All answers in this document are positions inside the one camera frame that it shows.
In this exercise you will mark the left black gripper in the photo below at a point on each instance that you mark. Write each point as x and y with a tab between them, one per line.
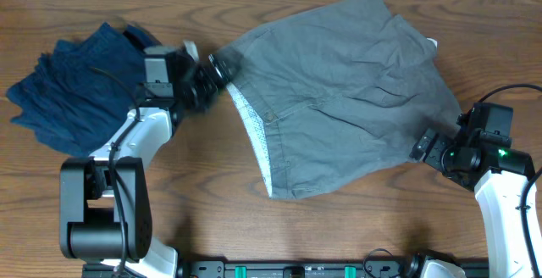
212	91

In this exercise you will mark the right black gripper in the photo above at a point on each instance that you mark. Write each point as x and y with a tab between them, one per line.
434	156

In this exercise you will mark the grey shorts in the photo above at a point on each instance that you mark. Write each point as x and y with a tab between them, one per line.
335	93

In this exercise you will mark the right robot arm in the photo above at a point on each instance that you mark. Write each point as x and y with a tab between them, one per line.
502	180

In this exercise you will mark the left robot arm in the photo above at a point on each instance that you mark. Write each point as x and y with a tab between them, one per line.
105	213

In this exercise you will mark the folded dark blue garment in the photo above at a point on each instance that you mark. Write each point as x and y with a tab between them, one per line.
79	95

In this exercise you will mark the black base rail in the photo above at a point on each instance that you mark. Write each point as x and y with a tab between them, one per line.
425	264

